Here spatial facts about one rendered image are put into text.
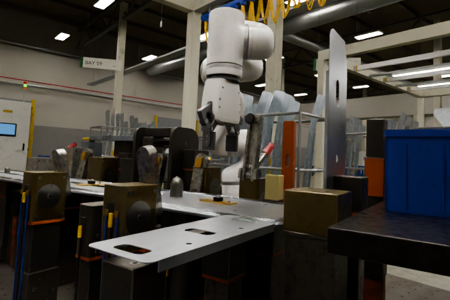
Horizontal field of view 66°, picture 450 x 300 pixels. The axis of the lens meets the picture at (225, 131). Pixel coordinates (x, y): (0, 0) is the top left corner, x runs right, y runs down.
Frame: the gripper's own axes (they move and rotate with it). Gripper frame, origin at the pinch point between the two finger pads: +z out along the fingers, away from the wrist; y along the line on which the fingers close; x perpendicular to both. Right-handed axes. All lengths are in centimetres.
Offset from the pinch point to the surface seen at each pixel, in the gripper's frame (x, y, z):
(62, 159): -38.7, 14.7, 4.9
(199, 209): 2.9, 10.6, 12.9
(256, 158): 1.7, -13.8, 2.3
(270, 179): 7.5, -10.8, 7.1
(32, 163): -105, -12, 9
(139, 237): 12.3, 34.4, 12.7
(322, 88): -195, -656, -154
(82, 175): -69, -11, 11
